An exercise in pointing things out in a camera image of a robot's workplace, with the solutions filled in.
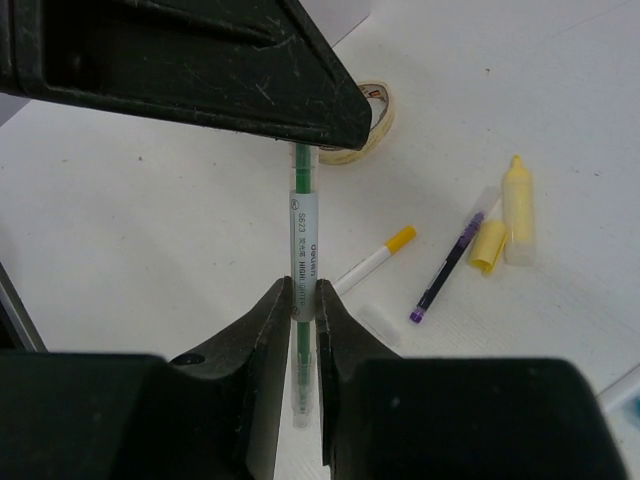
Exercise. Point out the green highlighter pen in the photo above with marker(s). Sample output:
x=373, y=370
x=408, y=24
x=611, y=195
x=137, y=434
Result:
x=304, y=255

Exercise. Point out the aluminium table edge rail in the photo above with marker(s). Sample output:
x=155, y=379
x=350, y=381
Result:
x=18, y=332

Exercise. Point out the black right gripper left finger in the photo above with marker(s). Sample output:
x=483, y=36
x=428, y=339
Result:
x=212, y=412

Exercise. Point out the yellow highlighter body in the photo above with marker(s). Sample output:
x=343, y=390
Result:
x=518, y=214

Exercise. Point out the yellow masking tape roll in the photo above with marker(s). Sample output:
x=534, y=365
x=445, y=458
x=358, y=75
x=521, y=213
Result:
x=380, y=98

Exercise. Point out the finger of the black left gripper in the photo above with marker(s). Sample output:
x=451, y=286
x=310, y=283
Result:
x=257, y=67

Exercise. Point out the purple gel pen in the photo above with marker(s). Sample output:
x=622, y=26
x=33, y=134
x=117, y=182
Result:
x=483, y=206

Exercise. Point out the white marker orange cap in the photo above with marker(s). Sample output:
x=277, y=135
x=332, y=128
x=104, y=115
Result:
x=369, y=264

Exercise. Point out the white right organizer box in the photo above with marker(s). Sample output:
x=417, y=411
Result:
x=337, y=18

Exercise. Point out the yellow highlighter cap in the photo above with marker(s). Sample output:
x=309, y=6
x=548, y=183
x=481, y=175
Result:
x=488, y=246

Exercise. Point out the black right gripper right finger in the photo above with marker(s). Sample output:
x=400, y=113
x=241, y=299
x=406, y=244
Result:
x=384, y=416

